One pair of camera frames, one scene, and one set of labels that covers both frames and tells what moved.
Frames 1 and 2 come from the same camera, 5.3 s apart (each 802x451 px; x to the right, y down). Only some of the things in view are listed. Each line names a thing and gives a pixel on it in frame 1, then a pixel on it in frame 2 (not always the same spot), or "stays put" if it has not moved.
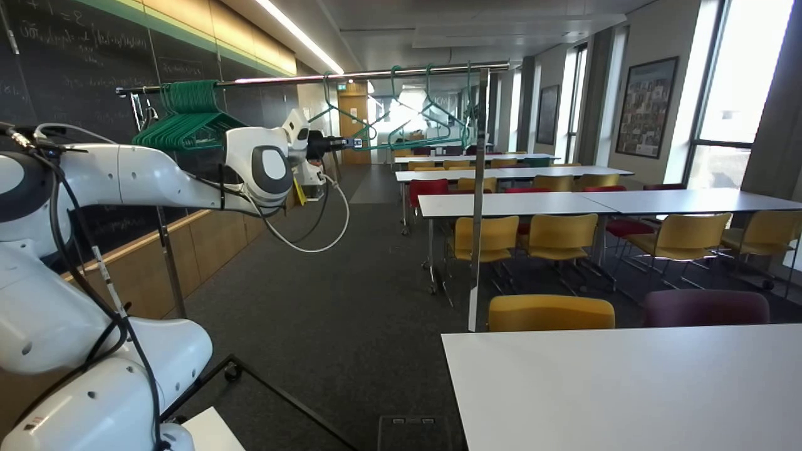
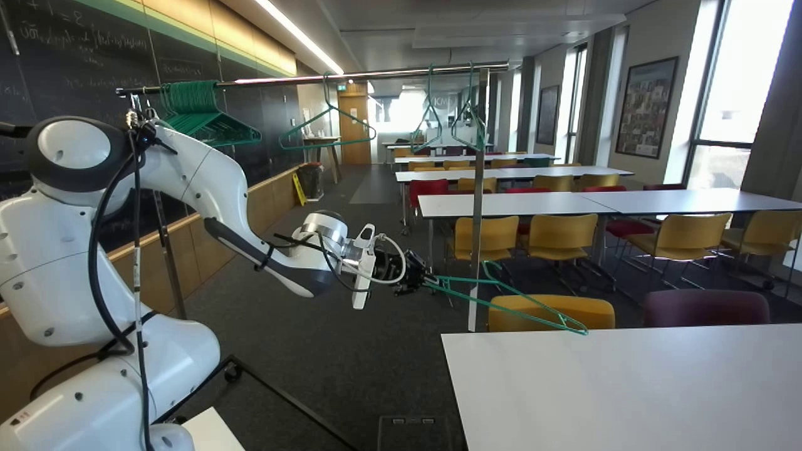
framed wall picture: [645, 108] stays put
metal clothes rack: [480, 73] stays put
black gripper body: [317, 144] to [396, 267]
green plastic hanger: [436, 144] to [502, 297]
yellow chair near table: [544, 312] stays put
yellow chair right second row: [686, 236] stays put
